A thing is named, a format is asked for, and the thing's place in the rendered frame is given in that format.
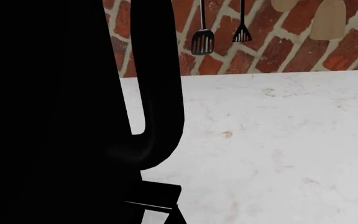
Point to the black slotted spatula, triangular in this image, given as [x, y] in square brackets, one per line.
[242, 35]

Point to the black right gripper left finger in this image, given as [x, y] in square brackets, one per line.
[171, 219]

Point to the black slotted spatula, rounded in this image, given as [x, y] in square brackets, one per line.
[203, 43]

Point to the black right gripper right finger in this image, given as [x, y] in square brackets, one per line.
[181, 219]

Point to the large wooden cutting board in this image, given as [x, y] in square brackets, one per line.
[328, 21]

